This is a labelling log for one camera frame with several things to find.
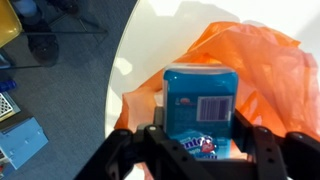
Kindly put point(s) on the white perforated box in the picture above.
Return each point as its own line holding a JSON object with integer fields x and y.
{"x": 6, "y": 106}

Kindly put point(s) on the black chair legs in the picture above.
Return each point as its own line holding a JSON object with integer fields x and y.
{"x": 43, "y": 50}

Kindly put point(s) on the orange plastic bag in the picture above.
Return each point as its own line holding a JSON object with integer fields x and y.
{"x": 266, "y": 66}

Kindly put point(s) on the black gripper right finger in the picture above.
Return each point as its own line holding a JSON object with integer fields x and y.
{"x": 273, "y": 156}

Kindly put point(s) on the light blue floor box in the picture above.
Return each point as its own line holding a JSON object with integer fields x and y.
{"x": 20, "y": 143}

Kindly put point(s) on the blue mint box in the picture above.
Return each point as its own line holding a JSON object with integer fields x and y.
{"x": 200, "y": 96}

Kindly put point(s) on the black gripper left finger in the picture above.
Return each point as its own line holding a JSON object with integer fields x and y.
{"x": 160, "y": 150}

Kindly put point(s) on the yellow chair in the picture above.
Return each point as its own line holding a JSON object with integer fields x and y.
{"x": 8, "y": 20}

